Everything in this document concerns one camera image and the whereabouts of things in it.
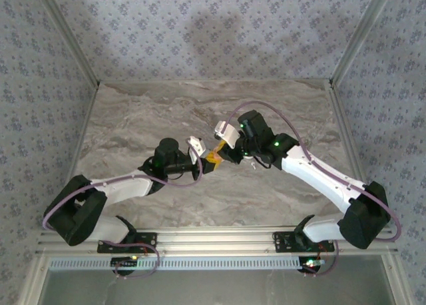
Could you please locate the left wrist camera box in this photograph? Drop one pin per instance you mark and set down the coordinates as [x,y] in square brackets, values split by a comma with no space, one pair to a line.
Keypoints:
[195,146]

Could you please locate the long aluminium base rail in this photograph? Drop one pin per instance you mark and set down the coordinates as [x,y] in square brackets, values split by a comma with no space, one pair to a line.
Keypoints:
[216,241]

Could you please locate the aluminium frame post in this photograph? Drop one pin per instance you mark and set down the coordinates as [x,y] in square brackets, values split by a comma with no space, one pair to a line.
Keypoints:
[69,35]
[359,35]

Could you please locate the aluminium side rail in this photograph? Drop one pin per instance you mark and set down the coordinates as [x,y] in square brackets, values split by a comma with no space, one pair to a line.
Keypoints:
[350,135]

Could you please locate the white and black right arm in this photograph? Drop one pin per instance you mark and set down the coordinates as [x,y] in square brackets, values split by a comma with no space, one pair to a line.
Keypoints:
[319,175]

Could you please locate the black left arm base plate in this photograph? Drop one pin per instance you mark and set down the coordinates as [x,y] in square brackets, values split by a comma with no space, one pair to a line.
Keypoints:
[151,239]

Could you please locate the grey metal panel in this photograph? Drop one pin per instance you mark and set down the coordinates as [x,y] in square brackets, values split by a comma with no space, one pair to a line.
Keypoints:
[213,288]

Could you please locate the black controller board with LED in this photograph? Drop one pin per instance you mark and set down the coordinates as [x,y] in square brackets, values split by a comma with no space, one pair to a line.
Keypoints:
[124,264]
[311,265]

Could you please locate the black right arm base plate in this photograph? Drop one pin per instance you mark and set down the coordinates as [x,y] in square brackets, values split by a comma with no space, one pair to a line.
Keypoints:
[281,243]

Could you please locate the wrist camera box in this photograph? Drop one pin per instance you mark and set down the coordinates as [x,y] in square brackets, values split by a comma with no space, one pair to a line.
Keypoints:
[228,133]
[195,146]

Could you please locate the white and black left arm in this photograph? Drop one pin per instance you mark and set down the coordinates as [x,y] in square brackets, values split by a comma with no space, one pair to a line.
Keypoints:
[126,188]

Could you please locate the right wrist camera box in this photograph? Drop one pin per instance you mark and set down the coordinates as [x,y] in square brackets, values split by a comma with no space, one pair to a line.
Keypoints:
[228,133]

